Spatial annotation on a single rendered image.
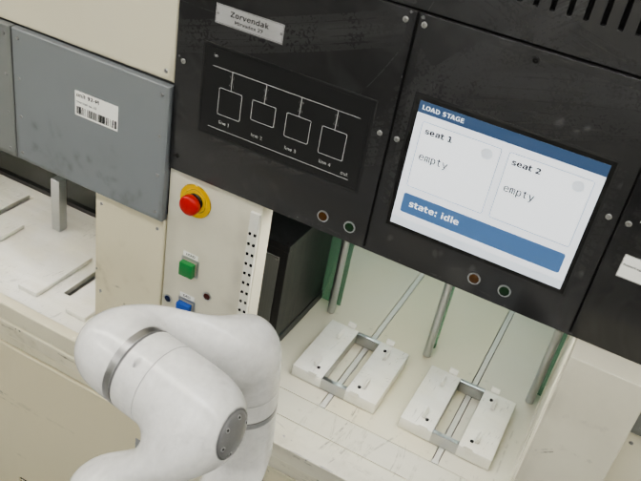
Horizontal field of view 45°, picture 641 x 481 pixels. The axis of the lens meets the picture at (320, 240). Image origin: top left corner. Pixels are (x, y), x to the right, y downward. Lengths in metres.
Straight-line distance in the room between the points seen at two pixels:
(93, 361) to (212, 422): 0.16
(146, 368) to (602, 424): 0.71
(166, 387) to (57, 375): 1.16
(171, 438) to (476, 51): 0.65
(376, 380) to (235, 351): 0.88
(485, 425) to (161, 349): 1.05
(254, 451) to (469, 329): 1.08
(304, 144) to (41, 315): 0.93
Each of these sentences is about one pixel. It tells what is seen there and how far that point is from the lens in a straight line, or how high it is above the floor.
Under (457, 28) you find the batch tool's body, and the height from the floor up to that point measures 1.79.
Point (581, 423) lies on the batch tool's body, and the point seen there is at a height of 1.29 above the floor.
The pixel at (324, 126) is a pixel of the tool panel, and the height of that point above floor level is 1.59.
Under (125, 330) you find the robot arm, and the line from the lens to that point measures 0.88.
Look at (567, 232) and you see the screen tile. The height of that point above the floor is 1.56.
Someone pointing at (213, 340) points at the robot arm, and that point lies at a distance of 0.94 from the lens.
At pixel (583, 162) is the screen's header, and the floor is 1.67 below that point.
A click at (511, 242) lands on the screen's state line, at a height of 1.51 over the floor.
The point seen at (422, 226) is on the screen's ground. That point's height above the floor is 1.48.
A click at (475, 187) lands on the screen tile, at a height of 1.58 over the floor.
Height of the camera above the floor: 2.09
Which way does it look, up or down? 33 degrees down
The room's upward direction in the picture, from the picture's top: 11 degrees clockwise
